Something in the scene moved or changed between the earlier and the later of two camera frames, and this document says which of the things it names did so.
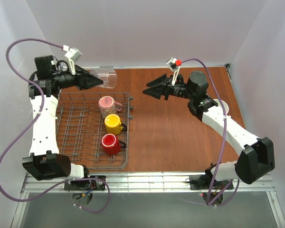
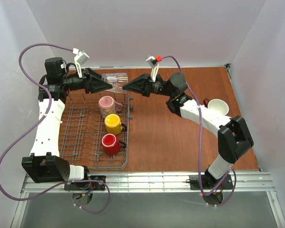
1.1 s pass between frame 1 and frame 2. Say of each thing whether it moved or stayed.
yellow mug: stayed
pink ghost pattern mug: stayed
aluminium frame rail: stayed
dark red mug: stayed
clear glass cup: moved
